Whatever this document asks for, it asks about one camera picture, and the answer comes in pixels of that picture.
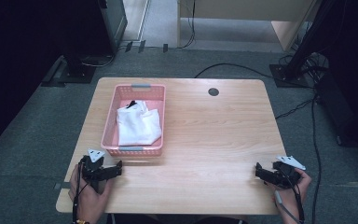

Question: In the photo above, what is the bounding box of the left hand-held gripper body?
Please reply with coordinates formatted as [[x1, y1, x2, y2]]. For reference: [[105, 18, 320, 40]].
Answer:
[[78, 147, 107, 193]]

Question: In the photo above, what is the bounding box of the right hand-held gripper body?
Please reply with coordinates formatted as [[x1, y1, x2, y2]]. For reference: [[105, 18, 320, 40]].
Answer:
[[270, 155, 307, 189]]

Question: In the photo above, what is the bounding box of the white garment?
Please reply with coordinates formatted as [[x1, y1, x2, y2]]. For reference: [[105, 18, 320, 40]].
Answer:
[[116, 99, 163, 147]]

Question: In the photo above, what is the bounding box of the pink plastic basket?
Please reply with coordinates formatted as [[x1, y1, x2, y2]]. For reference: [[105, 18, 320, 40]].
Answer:
[[100, 83, 167, 158]]

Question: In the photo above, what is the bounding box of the person's right hand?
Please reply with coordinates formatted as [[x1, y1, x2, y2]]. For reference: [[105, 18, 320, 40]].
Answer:
[[266, 168, 313, 217]]

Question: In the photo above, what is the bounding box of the person's left hand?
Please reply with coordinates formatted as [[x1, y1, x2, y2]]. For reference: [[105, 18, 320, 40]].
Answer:
[[68, 163, 114, 223]]

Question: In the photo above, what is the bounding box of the grey floor tape strip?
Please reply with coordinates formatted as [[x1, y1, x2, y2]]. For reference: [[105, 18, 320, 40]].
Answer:
[[52, 182, 73, 190]]

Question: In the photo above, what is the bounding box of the person's dark clothing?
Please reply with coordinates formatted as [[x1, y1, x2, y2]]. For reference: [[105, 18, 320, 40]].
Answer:
[[105, 213, 248, 224]]

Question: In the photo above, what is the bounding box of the black box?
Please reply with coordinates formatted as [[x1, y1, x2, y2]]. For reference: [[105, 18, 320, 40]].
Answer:
[[314, 70, 358, 152]]

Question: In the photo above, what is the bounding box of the black metal stand flat base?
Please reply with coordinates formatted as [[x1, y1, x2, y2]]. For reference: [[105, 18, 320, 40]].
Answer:
[[40, 54, 115, 88]]

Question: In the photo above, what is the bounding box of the black slanted stand with base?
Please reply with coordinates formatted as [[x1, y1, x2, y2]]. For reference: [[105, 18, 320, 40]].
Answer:
[[268, 0, 337, 89]]

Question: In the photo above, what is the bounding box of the black curtain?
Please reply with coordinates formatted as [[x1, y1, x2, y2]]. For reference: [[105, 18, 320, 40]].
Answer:
[[0, 0, 115, 160]]

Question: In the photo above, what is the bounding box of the grey monitor cabinet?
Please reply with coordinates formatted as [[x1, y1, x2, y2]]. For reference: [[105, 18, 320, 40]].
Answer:
[[97, 0, 129, 55]]

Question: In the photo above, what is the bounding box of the light wooden desk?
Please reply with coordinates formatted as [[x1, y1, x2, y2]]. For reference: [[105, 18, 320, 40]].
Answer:
[[176, 0, 320, 52]]

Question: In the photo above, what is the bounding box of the right gripper cable grey plug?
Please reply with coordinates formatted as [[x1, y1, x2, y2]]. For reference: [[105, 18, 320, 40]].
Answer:
[[273, 179, 306, 224]]

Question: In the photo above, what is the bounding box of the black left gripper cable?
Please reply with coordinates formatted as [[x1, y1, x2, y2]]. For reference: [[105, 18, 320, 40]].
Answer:
[[72, 161, 91, 224]]

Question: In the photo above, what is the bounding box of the long black floor cable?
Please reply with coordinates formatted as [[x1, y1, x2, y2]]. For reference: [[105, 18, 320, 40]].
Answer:
[[194, 63, 315, 90]]

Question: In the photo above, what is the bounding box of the black hanging cable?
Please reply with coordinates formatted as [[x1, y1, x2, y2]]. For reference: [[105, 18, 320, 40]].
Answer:
[[180, 0, 198, 49]]

